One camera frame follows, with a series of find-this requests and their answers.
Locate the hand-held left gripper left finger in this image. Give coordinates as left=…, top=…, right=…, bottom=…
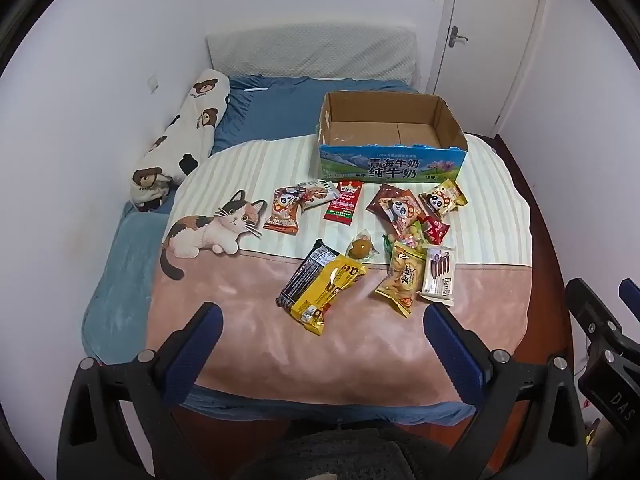
left=56, top=302, right=224, bottom=480

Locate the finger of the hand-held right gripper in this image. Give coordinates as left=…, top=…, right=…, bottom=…
left=565, top=278, right=622, bottom=348
left=618, top=278, right=640, bottom=317

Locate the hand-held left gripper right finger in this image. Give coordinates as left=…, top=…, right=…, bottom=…
left=422, top=302, right=588, bottom=480

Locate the red spicy strip packet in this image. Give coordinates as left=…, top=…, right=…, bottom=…
left=323, top=180, right=363, bottom=224

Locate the printed blue cardboard box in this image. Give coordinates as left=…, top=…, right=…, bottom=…
left=316, top=91, right=469, bottom=182

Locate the cat print blanket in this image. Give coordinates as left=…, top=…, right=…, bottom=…
left=145, top=135, right=533, bottom=406

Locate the gold snack packet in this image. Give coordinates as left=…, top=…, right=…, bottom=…
left=375, top=241, right=427, bottom=317

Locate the small red snack packet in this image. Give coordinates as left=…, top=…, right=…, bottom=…
left=420, top=215, right=451, bottom=246

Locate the colourful candy bag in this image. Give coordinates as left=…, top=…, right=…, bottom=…
left=382, top=220, right=431, bottom=263

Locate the black snack packet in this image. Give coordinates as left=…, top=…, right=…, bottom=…
left=276, top=238, right=341, bottom=311

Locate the clear-wrapped yellow pastry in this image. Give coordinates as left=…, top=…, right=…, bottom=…
left=347, top=230, right=378, bottom=262

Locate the brown panda snack packet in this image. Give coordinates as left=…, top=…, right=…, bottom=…
left=378, top=197, right=423, bottom=236

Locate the yellow panda snack packet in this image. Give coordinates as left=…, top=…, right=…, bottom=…
left=419, top=178, right=468, bottom=216

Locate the orange panda snack packet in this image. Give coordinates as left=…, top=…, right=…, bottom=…
left=262, top=186, right=303, bottom=234

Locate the white snack packet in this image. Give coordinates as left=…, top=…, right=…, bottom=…
left=295, top=178, right=341, bottom=211

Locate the bear print long pillow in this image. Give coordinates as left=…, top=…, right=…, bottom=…
left=131, top=67, right=232, bottom=211

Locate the white door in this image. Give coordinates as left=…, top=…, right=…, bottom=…
left=432, top=0, right=548, bottom=136

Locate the grey headboard cushion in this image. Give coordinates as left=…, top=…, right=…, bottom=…
left=206, top=23, right=418, bottom=83

